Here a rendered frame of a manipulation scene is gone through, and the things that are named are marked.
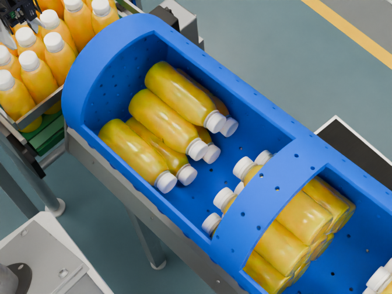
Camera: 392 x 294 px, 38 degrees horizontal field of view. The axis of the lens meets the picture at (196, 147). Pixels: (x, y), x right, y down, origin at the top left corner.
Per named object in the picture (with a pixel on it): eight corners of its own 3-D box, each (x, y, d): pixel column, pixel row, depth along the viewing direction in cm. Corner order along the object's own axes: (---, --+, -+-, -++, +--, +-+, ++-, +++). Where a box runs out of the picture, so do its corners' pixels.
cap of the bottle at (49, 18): (62, 18, 130) (60, 13, 128) (51, 30, 128) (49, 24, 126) (49, 11, 131) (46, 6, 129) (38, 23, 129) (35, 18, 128)
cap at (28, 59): (35, 70, 123) (33, 65, 121) (18, 69, 123) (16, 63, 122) (41, 55, 125) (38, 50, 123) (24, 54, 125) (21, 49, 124)
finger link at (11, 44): (14, 67, 114) (6, 31, 106) (-3, 52, 116) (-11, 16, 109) (28, 60, 115) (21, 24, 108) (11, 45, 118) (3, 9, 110)
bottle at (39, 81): (61, 116, 136) (40, 75, 122) (34, 114, 137) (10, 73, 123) (68, 93, 139) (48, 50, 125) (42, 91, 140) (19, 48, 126)
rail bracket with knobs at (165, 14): (157, 67, 142) (151, 40, 133) (137, 51, 144) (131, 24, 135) (185, 44, 145) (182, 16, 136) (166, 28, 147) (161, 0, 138)
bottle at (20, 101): (21, 138, 134) (-6, 98, 120) (11, 118, 137) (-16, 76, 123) (47, 125, 135) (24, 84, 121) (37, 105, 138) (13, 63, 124)
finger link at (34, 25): (49, 45, 117) (26, 21, 108) (31, 30, 119) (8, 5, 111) (59, 34, 117) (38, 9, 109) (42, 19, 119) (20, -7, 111)
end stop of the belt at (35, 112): (21, 130, 129) (17, 123, 127) (19, 128, 130) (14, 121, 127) (150, 28, 141) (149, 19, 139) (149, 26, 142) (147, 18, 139)
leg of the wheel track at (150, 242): (158, 273, 209) (129, 205, 154) (147, 262, 211) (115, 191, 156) (169, 262, 210) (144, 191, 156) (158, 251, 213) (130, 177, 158)
